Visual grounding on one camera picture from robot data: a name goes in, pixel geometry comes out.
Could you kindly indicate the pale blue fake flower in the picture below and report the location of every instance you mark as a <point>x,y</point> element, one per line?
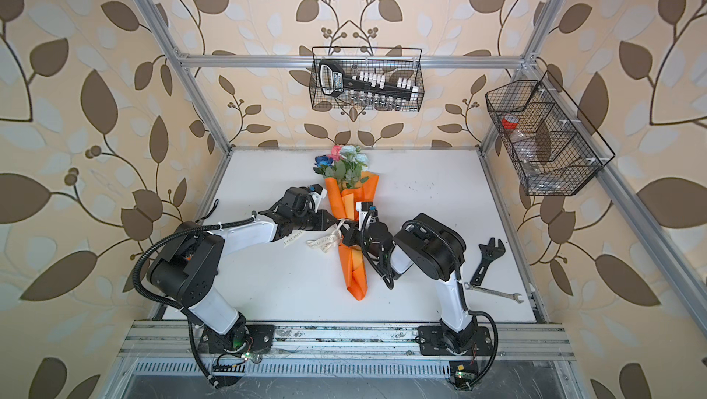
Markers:
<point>349,168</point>

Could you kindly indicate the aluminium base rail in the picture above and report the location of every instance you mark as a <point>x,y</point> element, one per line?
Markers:
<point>382,350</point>

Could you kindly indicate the right black wire basket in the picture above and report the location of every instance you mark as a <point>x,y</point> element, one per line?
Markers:
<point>577,152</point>

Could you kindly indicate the silver small wrench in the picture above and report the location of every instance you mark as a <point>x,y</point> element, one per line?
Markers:
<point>516,297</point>

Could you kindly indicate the black wire basket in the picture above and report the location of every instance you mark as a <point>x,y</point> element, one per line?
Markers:
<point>577,152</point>
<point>321,103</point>

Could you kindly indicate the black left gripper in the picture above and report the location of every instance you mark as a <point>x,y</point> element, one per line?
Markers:
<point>324,223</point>

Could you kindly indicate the yellow tape measure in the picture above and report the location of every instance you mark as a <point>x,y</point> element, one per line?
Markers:
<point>210,211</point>

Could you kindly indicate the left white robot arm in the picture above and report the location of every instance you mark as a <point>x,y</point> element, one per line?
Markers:
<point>180,270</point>

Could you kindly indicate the dark blue fake rose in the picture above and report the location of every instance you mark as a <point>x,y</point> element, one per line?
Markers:
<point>323,164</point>

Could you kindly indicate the orange wrapping paper sheet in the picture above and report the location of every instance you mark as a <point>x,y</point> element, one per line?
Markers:
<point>343,206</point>

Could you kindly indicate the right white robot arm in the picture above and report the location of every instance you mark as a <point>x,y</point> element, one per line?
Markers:
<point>438,251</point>

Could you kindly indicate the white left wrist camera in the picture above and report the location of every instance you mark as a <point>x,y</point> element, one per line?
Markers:
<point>317,193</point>

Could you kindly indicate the white ribbon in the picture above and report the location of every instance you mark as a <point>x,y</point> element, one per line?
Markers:
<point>323,241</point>

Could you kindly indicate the black socket wrench set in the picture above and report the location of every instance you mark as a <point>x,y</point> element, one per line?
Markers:
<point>367,81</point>

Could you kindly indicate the clear bottle red cap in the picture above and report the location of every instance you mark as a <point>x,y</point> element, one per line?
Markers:
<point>529,151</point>

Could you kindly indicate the back black wire basket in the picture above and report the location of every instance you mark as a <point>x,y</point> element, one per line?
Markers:
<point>321,103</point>

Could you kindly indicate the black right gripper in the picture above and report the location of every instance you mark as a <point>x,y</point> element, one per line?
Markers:
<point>351,236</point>

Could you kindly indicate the black adjustable wrench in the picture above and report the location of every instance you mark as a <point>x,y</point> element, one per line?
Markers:
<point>493,250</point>

